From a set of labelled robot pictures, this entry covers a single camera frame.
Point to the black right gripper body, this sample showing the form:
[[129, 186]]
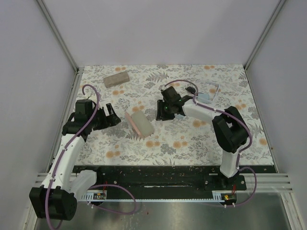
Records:
[[168, 105]]

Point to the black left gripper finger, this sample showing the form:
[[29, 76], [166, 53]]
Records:
[[110, 121], [110, 110]]

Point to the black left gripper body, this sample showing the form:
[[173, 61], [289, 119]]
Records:
[[99, 122]]

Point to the pink glasses case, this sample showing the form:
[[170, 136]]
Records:
[[139, 122]]

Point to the light blue cleaning cloth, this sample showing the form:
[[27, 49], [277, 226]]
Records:
[[178, 116]]

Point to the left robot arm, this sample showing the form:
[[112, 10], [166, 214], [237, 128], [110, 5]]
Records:
[[57, 196]]

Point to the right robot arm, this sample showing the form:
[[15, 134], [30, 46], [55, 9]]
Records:
[[232, 133]]

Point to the black sunglasses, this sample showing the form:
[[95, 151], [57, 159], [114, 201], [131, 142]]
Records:
[[191, 89]]

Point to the beige glasses case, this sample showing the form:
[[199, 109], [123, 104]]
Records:
[[116, 79]]

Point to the floral tablecloth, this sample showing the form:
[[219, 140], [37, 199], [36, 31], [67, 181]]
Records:
[[186, 141]]

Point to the steel floor panel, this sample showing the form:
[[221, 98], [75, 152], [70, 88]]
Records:
[[264, 212]]

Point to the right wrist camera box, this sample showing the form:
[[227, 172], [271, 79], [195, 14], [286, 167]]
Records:
[[170, 94]]

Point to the white frame sunglasses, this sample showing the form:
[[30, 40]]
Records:
[[211, 90]]

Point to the left aluminium frame post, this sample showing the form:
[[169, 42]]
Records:
[[54, 29]]

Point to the aluminium frame post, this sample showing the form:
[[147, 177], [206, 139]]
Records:
[[278, 8], [54, 29]]

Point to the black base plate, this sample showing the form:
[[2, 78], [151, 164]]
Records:
[[208, 178]]

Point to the white slotted cable duct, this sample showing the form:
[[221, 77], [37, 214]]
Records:
[[93, 197]]

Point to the aluminium front rail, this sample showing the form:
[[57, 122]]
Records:
[[256, 183]]

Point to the right aluminium frame post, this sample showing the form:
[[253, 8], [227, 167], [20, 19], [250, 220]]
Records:
[[278, 8]]

